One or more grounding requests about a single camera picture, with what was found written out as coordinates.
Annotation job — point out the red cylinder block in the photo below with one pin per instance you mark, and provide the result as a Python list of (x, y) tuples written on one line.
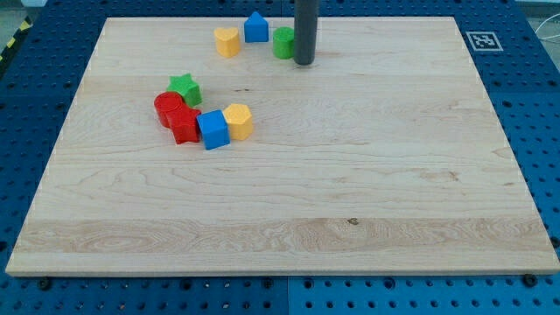
[(165, 103)]

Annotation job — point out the red star block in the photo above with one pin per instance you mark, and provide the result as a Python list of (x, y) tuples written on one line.
[(184, 124)]

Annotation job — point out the green cylinder block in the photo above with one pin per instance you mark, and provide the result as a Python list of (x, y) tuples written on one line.
[(283, 40)]

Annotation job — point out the yellow heart block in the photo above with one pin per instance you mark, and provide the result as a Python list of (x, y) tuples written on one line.
[(227, 41)]

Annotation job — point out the blue house-shaped block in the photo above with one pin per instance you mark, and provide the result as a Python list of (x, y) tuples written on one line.
[(256, 28)]

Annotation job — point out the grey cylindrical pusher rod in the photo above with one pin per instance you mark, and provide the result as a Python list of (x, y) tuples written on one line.
[(306, 14)]

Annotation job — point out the black screw right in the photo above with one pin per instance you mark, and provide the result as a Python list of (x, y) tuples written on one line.
[(530, 280)]

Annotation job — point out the black screw left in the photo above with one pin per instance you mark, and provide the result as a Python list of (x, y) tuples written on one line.
[(44, 284)]

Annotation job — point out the yellow black hazard tape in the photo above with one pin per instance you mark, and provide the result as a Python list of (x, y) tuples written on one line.
[(16, 40)]

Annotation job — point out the blue cube block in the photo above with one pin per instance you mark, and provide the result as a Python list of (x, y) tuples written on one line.
[(214, 129)]

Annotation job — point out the green star block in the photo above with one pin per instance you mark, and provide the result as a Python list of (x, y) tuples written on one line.
[(187, 88)]

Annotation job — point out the light wooden board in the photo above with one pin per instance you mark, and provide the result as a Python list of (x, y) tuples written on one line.
[(383, 157)]

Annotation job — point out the white fiducial marker tag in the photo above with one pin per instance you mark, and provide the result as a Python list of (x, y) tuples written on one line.
[(484, 41)]

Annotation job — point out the yellow hexagon block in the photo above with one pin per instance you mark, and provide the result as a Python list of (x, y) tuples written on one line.
[(239, 120)]

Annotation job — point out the black screw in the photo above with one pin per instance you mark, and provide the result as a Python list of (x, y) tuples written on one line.
[(530, 280), (44, 284)]

